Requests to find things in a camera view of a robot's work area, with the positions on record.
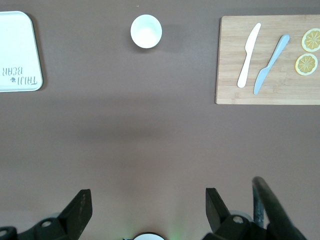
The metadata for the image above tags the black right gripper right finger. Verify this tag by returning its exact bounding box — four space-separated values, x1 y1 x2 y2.
204 187 271 240

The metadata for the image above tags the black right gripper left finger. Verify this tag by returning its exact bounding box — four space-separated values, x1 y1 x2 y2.
0 188 93 240

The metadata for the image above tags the white IKEA cup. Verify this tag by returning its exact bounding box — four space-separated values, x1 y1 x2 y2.
130 14 163 49

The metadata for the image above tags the brown table cover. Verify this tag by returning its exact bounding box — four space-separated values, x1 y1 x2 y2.
0 0 320 240

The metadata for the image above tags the bamboo cutting board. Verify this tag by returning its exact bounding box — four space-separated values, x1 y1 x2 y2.
215 14 320 106

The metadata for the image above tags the grey plastic knife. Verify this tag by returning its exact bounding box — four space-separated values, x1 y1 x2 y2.
253 34 291 96

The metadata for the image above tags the cream bear print tray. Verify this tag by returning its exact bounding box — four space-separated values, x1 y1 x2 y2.
0 10 44 93

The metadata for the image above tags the white plastic knife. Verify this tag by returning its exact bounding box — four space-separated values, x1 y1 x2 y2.
236 22 262 89

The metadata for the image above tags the yellow lemon slice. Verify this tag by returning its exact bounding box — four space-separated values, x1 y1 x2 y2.
294 52 319 77
301 27 320 53

